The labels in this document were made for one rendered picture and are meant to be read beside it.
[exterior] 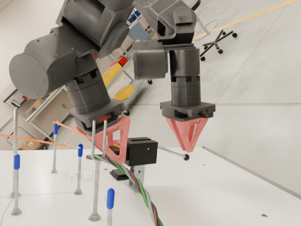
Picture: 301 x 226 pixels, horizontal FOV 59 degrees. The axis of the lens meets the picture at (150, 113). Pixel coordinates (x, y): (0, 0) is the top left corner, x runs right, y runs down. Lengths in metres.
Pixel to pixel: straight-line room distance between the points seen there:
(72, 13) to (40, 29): 8.36
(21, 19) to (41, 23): 0.52
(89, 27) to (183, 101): 0.23
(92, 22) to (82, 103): 0.12
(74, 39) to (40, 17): 8.46
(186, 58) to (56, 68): 0.24
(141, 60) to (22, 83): 0.21
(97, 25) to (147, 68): 0.16
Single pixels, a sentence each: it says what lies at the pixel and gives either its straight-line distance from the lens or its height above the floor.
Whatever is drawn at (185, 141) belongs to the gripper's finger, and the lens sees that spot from 0.53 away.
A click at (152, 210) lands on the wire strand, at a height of 1.21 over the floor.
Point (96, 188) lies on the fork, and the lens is 0.39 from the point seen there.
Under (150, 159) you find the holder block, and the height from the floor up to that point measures 1.12.
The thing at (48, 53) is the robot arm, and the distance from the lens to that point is 0.33.
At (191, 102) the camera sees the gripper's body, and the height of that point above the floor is 1.13.
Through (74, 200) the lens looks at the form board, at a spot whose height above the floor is 1.18.
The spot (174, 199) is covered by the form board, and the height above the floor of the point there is 1.05.
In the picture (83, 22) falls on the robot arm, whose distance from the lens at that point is 0.37.
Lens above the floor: 1.34
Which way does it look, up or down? 21 degrees down
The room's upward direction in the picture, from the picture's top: 45 degrees counter-clockwise
